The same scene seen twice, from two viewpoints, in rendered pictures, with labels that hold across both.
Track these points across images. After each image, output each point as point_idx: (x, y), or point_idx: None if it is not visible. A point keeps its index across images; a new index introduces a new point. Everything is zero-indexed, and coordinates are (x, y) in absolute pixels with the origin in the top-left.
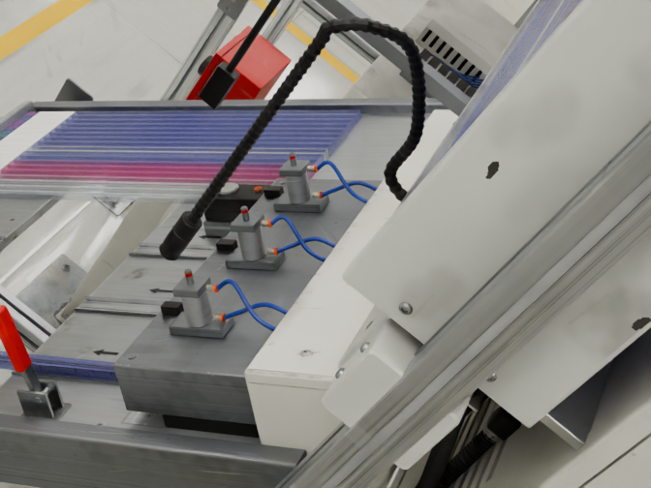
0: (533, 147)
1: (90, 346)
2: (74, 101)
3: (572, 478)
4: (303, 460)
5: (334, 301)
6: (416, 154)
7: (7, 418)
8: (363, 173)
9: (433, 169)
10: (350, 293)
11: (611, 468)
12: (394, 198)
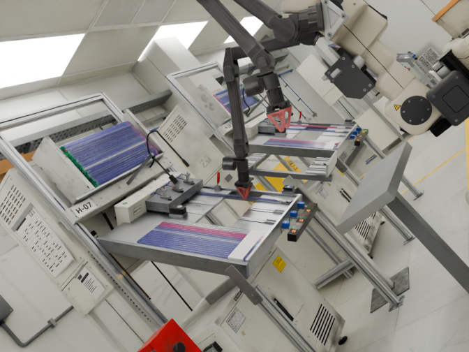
0: (144, 133)
1: (211, 198)
2: (229, 262)
3: None
4: None
5: (167, 178)
6: (139, 198)
7: (222, 187)
8: (146, 225)
9: (153, 137)
10: (164, 179)
11: None
12: (149, 191)
